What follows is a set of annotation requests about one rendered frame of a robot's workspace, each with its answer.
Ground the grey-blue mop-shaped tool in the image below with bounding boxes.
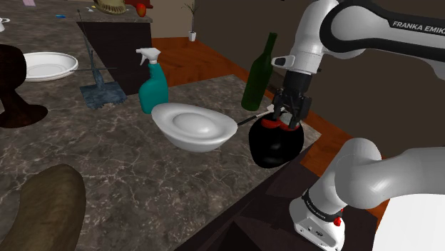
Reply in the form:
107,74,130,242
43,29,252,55
69,9,128,111

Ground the white oval bowl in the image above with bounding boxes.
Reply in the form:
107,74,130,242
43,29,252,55
150,102,240,153

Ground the black-handled white-tipped utensil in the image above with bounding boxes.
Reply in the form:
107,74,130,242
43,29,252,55
236,105,279,127

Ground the black round vase red rim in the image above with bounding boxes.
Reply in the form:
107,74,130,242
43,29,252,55
247,116,305,170

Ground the potted plant in white pot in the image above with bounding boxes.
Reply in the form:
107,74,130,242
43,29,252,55
181,1,200,43

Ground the dark kitchen cabinet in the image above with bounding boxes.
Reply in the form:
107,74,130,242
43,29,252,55
76,14,154,97

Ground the white round plate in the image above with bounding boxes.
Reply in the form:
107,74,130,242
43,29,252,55
21,51,79,83

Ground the teal spray bottle white trigger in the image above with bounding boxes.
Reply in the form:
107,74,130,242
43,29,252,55
135,47,170,115

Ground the dark brown goblet-shaped vase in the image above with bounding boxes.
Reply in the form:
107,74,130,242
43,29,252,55
0,43,49,129

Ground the tan woven basket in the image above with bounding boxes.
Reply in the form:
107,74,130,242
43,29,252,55
93,0,128,15

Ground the brown potato-shaped object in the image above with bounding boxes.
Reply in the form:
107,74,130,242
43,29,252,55
0,163,88,251

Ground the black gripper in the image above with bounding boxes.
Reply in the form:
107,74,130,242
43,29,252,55
270,71,313,130

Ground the dark green glass bottle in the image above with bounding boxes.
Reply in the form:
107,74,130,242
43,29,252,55
240,32,279,113

